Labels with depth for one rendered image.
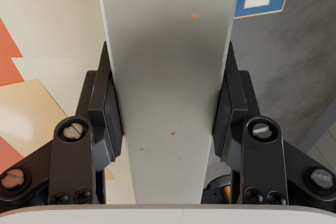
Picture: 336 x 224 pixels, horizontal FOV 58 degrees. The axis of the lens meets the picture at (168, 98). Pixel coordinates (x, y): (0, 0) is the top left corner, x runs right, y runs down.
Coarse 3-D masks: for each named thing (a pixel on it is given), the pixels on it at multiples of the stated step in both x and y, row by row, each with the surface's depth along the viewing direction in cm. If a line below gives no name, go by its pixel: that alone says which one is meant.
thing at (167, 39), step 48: (144, 0) 8; (192, 0) 8; (144, 48) 9; (192, 48) 9; (144, 96) 11; (192, 96) 11; (144, 144) 13; (192, 144) 13; (144, 192) 16; (192, 192) 16
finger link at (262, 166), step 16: (256, 128) 10; (272, 128) 10; (256, 144) 9; (272, 144) 9; (240, 160) 9; (256, 160) 9; (272, 160) 9; (240, 176) 9; (256, 176) 8; (272, 176) 8; (240, 192) 8; (256, 192) 8; (272, 192) 8
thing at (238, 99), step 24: (240, 72) 12; (240, 96) 10; (216, 120) 12; (240, 120) 10; (216, 144) 12; (240, 144) 10; (288, 144) 10; (288, 168) 9; (312, 168) 9; (312, 192) 9
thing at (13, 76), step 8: (0, 64) 14; (8, 64) 14; (0, 72) 15; (8, 72) 15; (16, 72) 15; (0, 80) 15; (8, 80) 15; (16, 80) 15; (0, 136) 19; (0, 144) 19; (8, 144) 19; (0, 152) 20; (8, 152) 20; (16, 152) 20; (0, 160) 21; (8, 160) 21; (16, 160) 21; (0, 168) 21
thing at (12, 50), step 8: (0, 24) 13; (0, 32) 13; (8, 32) 13; (0, 40) 13; (8, 40) 13; (0, 48) 14; (8, 48) 14; (16, 48) 14; (0, 56) 14; (8, 56) 14; (16, 56) 14
